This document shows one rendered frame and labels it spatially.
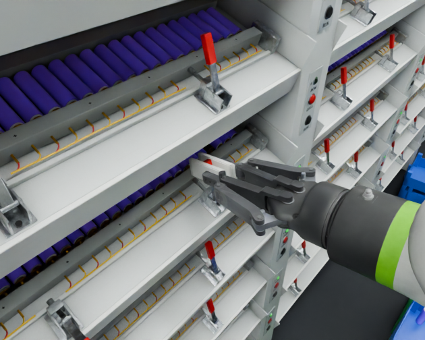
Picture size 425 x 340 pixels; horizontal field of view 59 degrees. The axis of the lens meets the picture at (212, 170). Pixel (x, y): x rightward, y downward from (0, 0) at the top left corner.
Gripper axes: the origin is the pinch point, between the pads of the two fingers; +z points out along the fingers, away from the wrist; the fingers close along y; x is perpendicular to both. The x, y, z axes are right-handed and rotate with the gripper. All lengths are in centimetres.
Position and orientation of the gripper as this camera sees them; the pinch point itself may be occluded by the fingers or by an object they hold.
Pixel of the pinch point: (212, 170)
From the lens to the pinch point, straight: 55.4
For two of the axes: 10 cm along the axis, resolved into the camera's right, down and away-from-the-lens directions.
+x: -1.3, -8.3, -5.4
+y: 6.7, -4.8, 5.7
